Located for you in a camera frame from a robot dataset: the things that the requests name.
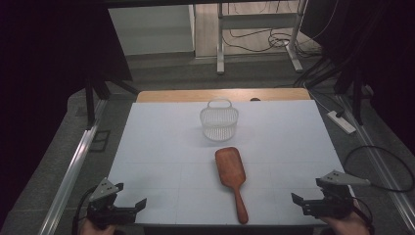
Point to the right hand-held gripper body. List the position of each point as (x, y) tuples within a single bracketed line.
[(332, 204)]

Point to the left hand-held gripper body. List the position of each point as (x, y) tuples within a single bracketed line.
[(101, 209)]

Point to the brown wooden hairbrush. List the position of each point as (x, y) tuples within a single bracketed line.
[(230, 169)]

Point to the white plastic basket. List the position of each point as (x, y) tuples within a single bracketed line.
[(219, 125)]

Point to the person's left hand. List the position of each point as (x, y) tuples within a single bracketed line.
[(96, 231)]

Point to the person's right hand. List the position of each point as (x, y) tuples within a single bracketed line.
[(352, 225)]

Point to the white foam board mat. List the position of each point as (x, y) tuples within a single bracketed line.
[(169, 156)]

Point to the white power strip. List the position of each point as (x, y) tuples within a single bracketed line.
[(341, 121)]

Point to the black metal stand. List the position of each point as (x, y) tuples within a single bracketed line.
[(358, 98), (89, 101)]

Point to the small dark knob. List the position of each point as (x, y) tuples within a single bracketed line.
[(255, 99)]

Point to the black curtain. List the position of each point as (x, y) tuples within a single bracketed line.
[(49, 65), (385, 65)]

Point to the white cabinet panel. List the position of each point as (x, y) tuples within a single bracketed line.
[(150, 29)]

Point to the aluminium floor rail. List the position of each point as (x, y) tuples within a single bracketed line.
[(375, 150), (75, 169)]

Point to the white metal desk frame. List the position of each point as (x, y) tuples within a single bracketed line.
[(257, 21)]

